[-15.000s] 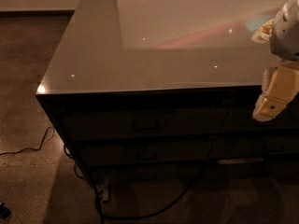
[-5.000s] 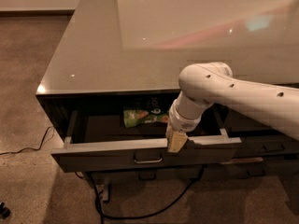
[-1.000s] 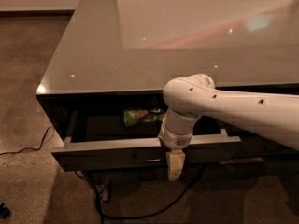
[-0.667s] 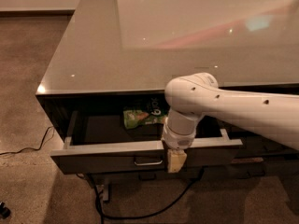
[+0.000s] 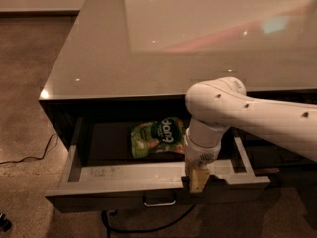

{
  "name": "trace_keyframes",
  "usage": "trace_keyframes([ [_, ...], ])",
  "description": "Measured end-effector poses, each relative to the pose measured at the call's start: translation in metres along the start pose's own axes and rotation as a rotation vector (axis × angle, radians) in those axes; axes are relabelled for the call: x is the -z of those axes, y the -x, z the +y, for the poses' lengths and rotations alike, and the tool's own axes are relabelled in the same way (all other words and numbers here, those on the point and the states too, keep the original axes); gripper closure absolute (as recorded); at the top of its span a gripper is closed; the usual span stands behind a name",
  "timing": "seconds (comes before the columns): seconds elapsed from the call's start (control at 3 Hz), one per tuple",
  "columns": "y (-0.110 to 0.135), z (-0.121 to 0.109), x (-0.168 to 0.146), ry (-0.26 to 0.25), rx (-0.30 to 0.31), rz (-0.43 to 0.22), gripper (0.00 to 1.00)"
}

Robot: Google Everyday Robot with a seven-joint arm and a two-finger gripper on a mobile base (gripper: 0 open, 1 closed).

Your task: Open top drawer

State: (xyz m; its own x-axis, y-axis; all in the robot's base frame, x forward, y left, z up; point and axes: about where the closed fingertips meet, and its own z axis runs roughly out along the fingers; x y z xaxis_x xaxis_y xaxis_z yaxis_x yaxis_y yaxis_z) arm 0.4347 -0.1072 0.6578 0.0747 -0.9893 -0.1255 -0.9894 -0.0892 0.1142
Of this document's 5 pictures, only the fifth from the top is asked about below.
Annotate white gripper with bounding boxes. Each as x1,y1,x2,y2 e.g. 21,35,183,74
184,128,222,193

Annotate thick black floor cable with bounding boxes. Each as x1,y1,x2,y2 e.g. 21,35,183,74
100,204,197,238

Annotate black plug on floor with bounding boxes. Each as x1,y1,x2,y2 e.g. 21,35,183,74
0,213,12,232

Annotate grey drawer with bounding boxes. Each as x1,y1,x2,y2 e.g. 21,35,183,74
45,117,270,213

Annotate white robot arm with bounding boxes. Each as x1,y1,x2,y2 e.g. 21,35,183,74
184,77,317,193

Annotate green snack bag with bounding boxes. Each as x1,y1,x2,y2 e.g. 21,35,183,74
131,117,186,159

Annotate dark cabinet with glossy top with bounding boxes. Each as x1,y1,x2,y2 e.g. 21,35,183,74
40,0,316,137

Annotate thin black floor cable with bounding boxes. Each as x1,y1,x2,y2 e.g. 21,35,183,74
0,134,59,167

